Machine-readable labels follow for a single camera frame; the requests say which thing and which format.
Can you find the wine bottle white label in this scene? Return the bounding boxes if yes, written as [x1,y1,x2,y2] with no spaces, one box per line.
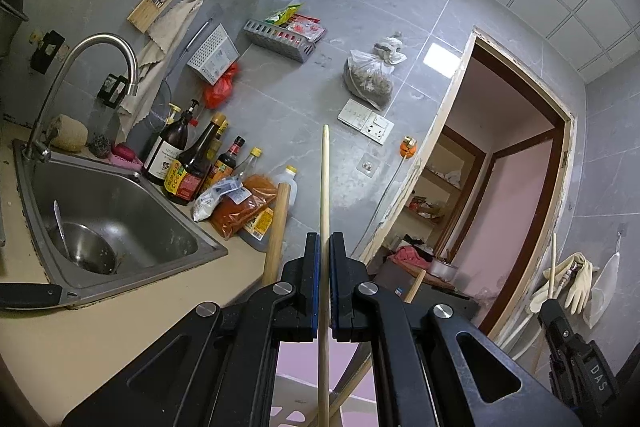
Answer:
[142,100,200,185]

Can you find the orange chili powder bag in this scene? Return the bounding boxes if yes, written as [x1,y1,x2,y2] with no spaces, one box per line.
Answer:
[208,174,278,239]

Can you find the white mesh strainer bag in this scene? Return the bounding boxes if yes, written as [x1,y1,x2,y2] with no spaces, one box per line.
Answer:
[582,232,622,329]

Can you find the red plastic bag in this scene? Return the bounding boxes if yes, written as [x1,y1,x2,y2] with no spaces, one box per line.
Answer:
[203,62,240,109]

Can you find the wooden shelf unit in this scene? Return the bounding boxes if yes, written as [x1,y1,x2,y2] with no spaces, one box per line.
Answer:
[392,126,486,259]

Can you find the dark soy sauce bottle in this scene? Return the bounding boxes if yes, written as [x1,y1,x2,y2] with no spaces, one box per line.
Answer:
[163,112,227,205]

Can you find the white plastic utensil holder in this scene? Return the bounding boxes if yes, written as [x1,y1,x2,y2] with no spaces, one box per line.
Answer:
[269,341,378,426]

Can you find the hanging dish cloth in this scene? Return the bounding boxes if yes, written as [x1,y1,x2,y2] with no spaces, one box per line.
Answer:
[116,0,204,143]

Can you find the stainless steel sink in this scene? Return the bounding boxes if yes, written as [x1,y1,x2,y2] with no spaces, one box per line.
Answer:
[1,140,228,311]

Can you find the steel kitchen faucet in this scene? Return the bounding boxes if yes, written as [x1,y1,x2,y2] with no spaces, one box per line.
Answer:
[22,31,140,163]

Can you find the white wall socket plate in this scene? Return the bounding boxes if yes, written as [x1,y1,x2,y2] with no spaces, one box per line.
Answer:
[337,98,394,145]

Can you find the pale chopstick angled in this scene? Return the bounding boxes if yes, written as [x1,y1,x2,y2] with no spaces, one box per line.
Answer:
[317,124,331,427]

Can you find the white rubber gloves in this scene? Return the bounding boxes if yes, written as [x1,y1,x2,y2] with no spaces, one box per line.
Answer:
[527,251,600,314]

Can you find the white vinegar jug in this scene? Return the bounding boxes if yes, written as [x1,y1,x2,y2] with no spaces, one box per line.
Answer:
[238,163,301,253]

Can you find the dark bamboo chopstick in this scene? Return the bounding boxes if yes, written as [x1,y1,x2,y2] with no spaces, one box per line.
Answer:
[262,183,291,287]

